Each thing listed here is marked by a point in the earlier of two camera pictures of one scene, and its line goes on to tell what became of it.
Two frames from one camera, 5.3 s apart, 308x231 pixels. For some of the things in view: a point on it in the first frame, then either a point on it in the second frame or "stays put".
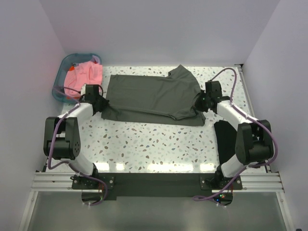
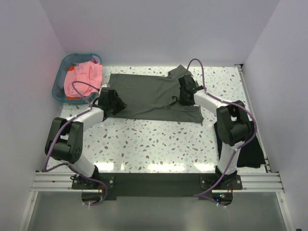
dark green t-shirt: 168,99 stays put
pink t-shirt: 88,72 stays put
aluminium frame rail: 251,182 stays put
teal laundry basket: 58,89 stays put
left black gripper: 105,103 to 121,105
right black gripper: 197,105 to 181,101
